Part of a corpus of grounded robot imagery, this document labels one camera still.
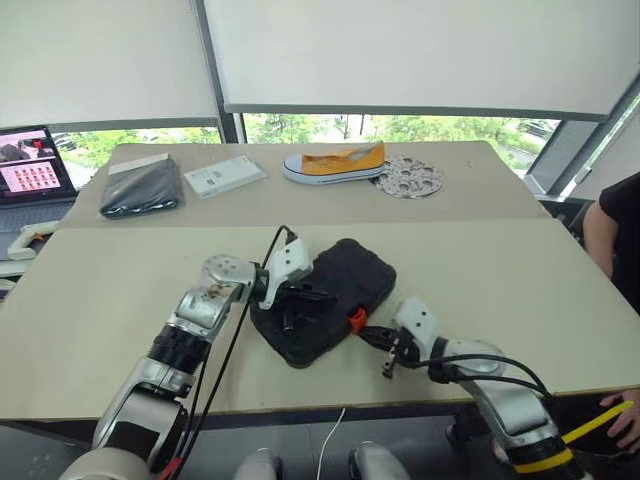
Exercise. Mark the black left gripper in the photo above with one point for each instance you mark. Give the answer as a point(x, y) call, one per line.
point(292, 287)

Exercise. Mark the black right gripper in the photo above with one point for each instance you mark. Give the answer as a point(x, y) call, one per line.
point(406, 347)

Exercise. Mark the orange case latch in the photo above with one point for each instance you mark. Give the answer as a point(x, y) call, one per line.
point(357, 320)

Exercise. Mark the black plastic tool case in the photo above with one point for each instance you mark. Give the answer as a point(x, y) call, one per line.
point(350, 280)

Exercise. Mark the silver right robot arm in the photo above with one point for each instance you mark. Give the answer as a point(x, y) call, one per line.
point(505, 400)

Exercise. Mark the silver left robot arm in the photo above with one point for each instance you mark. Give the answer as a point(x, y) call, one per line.
point(210, 300)

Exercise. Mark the bare person forearm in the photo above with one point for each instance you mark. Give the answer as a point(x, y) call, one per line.
point(597, 235)

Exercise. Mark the bare person hand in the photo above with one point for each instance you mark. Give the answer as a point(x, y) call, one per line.
point(630, 425)

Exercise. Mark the grey rounded shape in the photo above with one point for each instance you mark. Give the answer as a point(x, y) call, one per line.
point(257, 465)
point(377, 462)

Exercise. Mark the yellow canvas shoe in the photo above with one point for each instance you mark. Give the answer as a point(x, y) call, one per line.
point(340, 162)

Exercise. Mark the perforated metal disc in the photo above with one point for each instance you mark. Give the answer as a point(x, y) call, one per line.
point(415, 182)

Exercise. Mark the flat white cardboard box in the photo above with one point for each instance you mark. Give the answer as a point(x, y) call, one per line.
point(225, 175)

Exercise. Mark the grey window pillar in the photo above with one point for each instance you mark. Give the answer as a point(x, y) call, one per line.
point(230, 127)

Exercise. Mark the black fabric bag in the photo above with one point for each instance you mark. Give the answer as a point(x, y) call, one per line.
point(140, 190)

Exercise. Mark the wide white roller blind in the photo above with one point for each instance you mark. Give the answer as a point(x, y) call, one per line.
point(410, 50)

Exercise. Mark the person in black shirt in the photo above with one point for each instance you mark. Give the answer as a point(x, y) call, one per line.
point(627, 225)

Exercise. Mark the white handheld device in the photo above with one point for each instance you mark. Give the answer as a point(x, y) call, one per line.
point(35, 232)

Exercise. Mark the open laptop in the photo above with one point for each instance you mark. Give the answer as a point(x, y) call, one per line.
point(30, 165)

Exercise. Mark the narrow white roller blind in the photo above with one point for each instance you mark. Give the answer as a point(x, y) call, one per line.
point(100, 60)

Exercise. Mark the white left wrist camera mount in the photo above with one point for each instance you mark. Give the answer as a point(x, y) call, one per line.
point(290, 260)

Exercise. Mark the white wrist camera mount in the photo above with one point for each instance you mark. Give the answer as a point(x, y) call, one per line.
point(415, 315)
point(290, 260)

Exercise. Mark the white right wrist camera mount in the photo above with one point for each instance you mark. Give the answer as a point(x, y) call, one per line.
point(415, 315)

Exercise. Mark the grey window frame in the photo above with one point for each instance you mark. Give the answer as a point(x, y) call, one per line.
point(565, 150)

